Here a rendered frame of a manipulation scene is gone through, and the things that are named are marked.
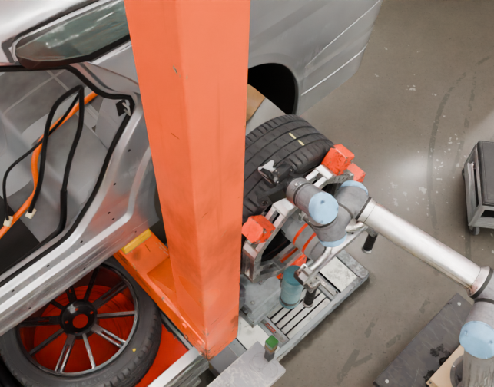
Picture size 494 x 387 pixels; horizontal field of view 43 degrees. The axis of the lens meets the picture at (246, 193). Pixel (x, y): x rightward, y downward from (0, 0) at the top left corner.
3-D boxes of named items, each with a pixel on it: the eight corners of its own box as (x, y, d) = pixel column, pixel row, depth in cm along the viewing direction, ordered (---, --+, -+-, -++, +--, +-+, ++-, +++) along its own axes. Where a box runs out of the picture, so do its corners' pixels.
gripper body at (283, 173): (291, 172, 217) (312, 185, 208) (273, 189, 216) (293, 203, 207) (281, 158, 212) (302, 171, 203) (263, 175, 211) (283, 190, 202)
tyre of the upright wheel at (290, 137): (326, 119, 275) (253, 103, 218) (366, 152, 267) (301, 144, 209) (244, 233, 297) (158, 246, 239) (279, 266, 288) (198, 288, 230)
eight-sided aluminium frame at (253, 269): (329, 213, 281) (349, 140, 235) (340, 222, 279) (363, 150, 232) (240, 289, 261) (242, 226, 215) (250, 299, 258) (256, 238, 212)
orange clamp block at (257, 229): (261, 213, 224) (249, 215, 216) (277, 228, 221) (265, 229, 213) (251, 228, 226) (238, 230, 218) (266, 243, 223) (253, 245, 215)
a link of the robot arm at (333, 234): (356, 227, 207) (345, 202, 200) (339, 253, 202) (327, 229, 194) (332, 222, 213) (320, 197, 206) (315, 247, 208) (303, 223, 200)
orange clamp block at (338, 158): (328, 162, 238) (340, 143, 234) (343, 174, 235) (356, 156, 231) (319, 164, 233) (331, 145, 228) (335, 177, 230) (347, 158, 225)
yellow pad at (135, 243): (131, 213, 267) (130, 208, 262) (152, 235, 261) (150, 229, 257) (105, 233, 261) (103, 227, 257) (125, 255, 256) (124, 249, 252)
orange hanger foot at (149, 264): (136, 226, 282) (125, 185, 252) (213, 309, 262) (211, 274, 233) (106, 249, 275) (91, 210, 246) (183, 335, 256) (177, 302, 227)
